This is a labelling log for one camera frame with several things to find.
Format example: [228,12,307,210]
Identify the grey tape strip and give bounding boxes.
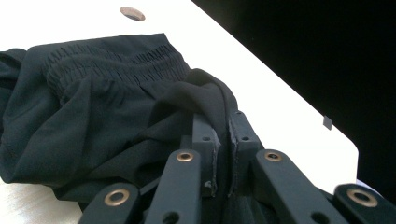
[322,115,333,132]

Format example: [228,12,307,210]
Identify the grey table grommet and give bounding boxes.
[120,6,147,22]

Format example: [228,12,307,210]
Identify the black pants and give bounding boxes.
[0,32,241,224]

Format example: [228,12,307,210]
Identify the dark curtain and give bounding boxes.
[191,0,396,204]

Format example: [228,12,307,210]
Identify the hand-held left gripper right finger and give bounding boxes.
[227,110,264,198]

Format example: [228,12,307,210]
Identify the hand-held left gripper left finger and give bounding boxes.
[191,113,222,199]

